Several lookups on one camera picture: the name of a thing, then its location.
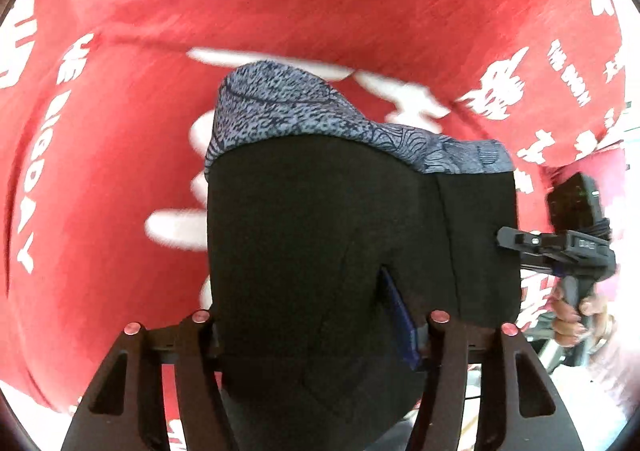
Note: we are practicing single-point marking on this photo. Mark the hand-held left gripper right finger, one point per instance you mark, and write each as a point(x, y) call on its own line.
point(400, 326)

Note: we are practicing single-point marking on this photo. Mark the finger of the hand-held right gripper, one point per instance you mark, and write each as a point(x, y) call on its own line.
point(525, 241)
point(542, 268)

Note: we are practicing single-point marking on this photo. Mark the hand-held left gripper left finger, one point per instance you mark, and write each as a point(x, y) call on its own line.
point(200, 341)

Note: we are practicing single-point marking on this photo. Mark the black pants with grey waistband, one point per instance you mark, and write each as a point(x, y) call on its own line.
point(300, 231)

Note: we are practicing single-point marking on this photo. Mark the person's right forearm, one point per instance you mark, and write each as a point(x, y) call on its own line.
point(612, 376)

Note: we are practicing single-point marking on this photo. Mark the person's right hand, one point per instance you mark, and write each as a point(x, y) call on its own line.
point(567, 323)

